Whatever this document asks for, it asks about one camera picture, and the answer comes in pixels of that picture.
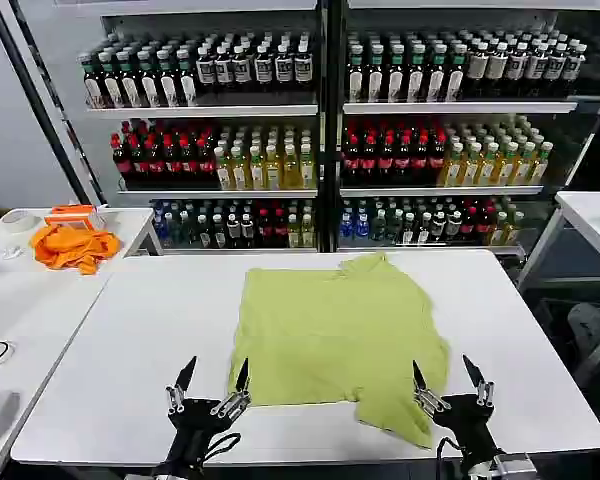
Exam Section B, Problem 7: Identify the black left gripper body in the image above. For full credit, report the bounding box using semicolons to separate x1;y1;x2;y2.
168;398;229;467

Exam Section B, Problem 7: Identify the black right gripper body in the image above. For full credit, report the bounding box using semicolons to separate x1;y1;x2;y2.
432;393;502;469

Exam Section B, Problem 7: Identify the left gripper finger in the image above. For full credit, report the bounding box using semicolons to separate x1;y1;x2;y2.
209;357;253;422
165;355;198;417

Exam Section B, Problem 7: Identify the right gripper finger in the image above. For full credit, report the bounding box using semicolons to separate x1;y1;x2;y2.
462;353;496;409
412;359;449;415

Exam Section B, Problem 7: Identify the light green shirt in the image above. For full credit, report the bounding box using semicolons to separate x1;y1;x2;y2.
227;252;453;451

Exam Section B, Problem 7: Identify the grey office chair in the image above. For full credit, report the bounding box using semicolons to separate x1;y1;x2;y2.
565;301;600;384

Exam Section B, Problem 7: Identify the white side table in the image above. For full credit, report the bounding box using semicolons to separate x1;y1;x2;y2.
0;206;164;274

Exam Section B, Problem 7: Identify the crumpled orange cloth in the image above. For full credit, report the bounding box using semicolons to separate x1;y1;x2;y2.
29;224;124;276

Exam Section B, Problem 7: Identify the white desk with legs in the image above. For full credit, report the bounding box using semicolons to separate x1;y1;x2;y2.
517;190;600;292

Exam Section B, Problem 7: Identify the orange box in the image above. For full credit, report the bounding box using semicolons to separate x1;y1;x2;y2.
43;204;99;233

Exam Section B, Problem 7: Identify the white tape roll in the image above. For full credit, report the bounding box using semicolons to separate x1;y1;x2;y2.
0;209;37;237

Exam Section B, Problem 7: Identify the shelf rack with bottles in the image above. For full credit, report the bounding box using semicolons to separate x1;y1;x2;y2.
77;0;600;256

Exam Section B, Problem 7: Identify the black slanted pole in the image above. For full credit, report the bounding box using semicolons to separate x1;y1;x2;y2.
0;0;109;207

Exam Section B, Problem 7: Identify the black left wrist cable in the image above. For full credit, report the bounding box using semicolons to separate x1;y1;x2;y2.
199;432;242;459

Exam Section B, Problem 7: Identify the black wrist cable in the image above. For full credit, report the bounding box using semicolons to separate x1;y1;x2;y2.
199;432;242;459
432;436;464;480

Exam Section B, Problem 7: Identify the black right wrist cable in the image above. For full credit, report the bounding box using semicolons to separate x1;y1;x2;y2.
432;436;464;480

